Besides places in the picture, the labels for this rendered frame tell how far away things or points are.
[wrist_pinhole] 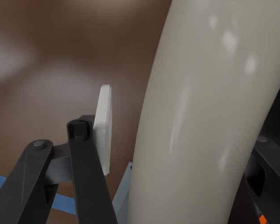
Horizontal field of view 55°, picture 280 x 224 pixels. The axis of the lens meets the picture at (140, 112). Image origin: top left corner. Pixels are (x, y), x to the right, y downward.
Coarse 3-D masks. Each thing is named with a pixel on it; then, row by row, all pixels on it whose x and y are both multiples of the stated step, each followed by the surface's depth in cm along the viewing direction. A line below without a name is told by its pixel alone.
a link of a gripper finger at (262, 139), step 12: (264, 144) 13; (264, 156) 12; (276, 156) 12; (264, 168) 12; (276, 168) 11; (252, 180) 14; (264, 180) 14; (276, 180) 11; (252, 192) 13; (264, 192) 12; (276, 192) 11; (264, 204) 12; (276, 204) 11; (264, 216) 12; (276, 216) 11
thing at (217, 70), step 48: (192, 0) 5; (240, 0) 5; (192, 48) 5; (240, 48) 5; (192, 96) 5; (240, 96) 5; (144, 144) 7; (192, 144) 6; (240, 144) 6; (144, 192) 7; (192, 192) 6
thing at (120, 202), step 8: (128, 168) 123; (128, 176) 125; (120, 184) 127; (128, 184) 127; (120, 192) 128; (128, 192) 126; (112, 200) 131; (120, 200) 130; (120, 208) 131; (120, 216) 124
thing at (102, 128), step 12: (108, 84) 20; (108, 96) 18; (108, 108) 16; (96, 120) 14; (108, 120) 15; (96, 132) 14; (108, 132) 15; (96, 144) 14; (108, 144) 15; (108, 156) 14; (108, 168) 15
